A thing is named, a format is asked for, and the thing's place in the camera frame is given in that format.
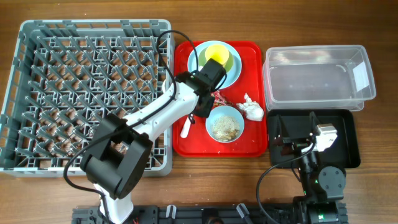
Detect crumpled white tissue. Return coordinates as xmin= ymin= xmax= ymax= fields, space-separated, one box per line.
xmin=236 ymin=93 xmax=264 ymax=122

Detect red snack wrapper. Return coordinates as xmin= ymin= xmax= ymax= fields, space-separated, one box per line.
xmin=211 ymin=90 xmax=233 ymax=108

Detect rice and nut leftovers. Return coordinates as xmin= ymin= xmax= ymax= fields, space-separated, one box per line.
xmin=211 ymin=115 xmax=240 ymax=142

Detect light blue plate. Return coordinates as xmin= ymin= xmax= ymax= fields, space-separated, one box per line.
xmin=195 ymin=40 xmax=242 ymax=90

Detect white plastic fork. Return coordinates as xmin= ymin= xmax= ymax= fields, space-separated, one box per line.
xmin=180 ymin=117 xmax=192 ymax=139

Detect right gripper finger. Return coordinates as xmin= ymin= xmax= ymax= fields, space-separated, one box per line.
xmin=309 ymin=111 xmax=320 ymax=136
xmin=274 ymin=114 xmax=284 ymax=140

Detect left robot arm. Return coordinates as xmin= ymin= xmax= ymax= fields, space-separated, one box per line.
xmin=80 ymin=59 xmax=226 ymax=223

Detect clear plastic bin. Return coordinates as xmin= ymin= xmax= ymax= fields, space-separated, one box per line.
xmin=263 ymin=45 xmax=376 ymax=111

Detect yellow plastic cup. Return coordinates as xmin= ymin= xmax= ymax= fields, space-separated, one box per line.
xmin=205 ymin=44 xmax=229 ymax=66

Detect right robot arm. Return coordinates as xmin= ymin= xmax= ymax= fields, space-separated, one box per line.
xmin=273 ymin=112 xmax=346 ymax=223

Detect black plastic tray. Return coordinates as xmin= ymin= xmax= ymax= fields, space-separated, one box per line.
xmin=267 ymin=109 xmax=361 ymax=168

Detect light blue bowl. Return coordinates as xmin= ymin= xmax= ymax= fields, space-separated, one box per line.
xmin=205 ymin=106 xmax=244 ymax=143

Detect grey plastic dishwasher rack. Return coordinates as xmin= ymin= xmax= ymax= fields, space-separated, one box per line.
xmin=1 ymin=19 xmax=175 ymax=177

